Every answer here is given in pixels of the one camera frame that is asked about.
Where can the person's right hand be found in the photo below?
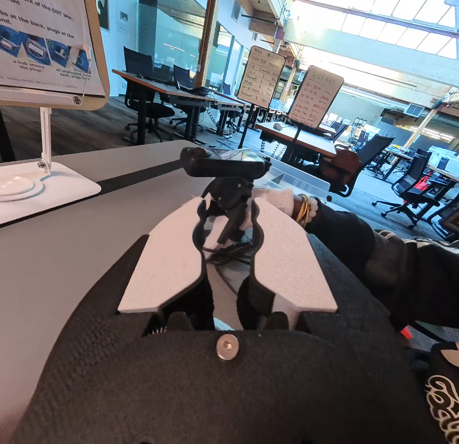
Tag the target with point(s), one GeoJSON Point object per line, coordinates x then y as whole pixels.
{"type": "Point", "coordinates": [276, 201]}

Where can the instruction sheet on board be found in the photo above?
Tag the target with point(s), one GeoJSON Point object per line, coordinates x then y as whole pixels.
{"type": "Point", "coordinates": [96, 56]}

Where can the gold wrist bangles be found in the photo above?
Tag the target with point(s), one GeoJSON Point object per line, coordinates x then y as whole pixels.
{"type": "Point", "coordinates": [304, 209]}

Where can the white board stand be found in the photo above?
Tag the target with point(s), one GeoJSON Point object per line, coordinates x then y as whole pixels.
{"type": "Point", "coordinates": [53, 185]}

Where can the phone icon door window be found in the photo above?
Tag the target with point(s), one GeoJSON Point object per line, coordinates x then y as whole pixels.
{"type": "Point", "coordinates": [102, 2]}

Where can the dark printed sweatshirt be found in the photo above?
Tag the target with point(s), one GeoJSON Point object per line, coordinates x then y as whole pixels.
{"type": "Point", "coordinates": [444, 397]}

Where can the clear plastic bin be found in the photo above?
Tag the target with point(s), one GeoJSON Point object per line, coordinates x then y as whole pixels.
{"type": "Point", "coordinates": [301, 178]}

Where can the wooden support post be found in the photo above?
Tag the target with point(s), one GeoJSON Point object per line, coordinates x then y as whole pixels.
{"type": "Point", "coordinates": [209, 31]}

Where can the handwritten whiteboard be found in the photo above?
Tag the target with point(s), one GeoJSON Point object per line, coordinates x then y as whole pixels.
{"type": "Point", "coordinates": [315, 96]}
{"type": "Point", "coordinates": [260, 78]}

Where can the grey crumpled lump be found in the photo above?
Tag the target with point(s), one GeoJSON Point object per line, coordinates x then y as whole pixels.
{"type": "Point", "coordinates": [278, 126]}

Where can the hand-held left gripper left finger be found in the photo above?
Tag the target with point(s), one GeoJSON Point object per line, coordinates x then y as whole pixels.
{"type": "Point", "coordinates": [168, 268]}

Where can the person's left hand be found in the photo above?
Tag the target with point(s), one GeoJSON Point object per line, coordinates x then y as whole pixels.
{"type": "Point", "coordinates": [222, 323]}

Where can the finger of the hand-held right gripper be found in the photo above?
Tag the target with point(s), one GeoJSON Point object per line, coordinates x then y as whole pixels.
{"type": "Point", "coordinates": [214, 234]}

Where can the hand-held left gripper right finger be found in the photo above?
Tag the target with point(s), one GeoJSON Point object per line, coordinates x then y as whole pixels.
{"type": "Point", "coordinates": [290, 268]}

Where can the wooden office desk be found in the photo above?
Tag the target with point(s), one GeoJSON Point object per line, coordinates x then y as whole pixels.
{"type": "Point", "coordinates": [308, 142]}
{"type": "Point", "coordinates": [161, 87]}

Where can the black office chair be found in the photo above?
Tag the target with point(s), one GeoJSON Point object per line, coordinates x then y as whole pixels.
{"type": "Point", "coordinates": [138, 63]}
{"type": "Point", "coordinates": [183, 76]}
{"type": "Point", "coordinates": [373, 149]}
{"type": "Point", "coordinates": [416, 171]}

